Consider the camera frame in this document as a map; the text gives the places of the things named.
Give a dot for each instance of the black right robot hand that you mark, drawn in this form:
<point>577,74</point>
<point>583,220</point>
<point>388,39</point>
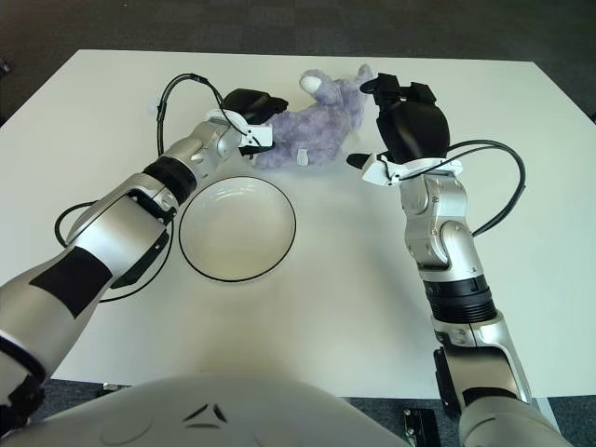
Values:
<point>414,130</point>

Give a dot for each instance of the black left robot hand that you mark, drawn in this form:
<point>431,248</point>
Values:
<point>247,104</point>

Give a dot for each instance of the purple plush doll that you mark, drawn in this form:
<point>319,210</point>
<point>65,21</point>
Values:
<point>321,125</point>

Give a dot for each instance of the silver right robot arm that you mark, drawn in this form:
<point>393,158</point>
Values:
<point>442,233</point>

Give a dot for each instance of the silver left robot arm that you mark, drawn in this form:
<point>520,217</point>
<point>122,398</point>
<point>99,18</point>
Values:
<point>116,223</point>

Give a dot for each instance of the white plate with black rim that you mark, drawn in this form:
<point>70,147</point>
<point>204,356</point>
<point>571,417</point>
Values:
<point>237,228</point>

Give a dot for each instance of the dark snack packet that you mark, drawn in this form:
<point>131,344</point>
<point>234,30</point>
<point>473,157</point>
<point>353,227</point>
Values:
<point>4,65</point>

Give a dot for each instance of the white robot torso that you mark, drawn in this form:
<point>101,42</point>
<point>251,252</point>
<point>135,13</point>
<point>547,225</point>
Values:
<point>209,419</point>

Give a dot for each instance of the white table leg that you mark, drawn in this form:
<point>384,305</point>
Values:
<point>551,419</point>

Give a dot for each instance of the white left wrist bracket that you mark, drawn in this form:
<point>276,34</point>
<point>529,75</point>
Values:
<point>258,137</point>

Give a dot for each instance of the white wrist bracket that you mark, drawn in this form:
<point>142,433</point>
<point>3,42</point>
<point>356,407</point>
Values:
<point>258,137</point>
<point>375,172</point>

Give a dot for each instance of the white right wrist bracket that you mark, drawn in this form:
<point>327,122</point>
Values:
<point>375,172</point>

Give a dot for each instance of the black table bracket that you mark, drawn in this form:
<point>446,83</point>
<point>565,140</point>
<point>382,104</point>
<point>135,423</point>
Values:
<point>419,428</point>

